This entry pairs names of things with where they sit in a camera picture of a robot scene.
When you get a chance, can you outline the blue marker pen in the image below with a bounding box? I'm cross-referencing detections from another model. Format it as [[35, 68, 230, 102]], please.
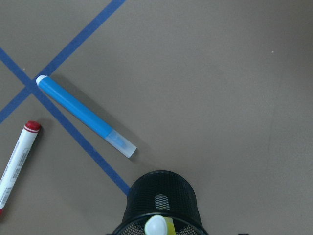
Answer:
[[36, 75, 136, 158]]

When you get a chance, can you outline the black mesh pen cup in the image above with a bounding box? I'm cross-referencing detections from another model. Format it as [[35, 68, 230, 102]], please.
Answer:
[[112, 170, 207, 235]]

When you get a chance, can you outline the yellow marker pen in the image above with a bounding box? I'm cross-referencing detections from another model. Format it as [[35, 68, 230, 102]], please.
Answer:
[[155, 194, 176, 235]]

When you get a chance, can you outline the red white marker pen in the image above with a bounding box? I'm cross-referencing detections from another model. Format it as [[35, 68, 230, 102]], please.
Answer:
[[0, 120, 41, 214]]

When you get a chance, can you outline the green marker pen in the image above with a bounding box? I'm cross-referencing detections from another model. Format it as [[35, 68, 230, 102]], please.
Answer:
[[144, 215, 168, 235]]

